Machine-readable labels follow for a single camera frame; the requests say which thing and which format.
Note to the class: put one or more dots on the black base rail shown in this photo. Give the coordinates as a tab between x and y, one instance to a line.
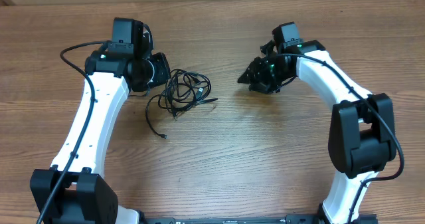
288	219

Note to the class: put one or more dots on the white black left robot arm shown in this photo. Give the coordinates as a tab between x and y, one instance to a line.
73	188

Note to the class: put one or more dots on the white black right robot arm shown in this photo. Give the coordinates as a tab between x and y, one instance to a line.
361	135

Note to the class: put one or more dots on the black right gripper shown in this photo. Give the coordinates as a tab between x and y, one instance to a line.
254	69

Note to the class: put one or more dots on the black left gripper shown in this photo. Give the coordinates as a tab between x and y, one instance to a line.
162	72

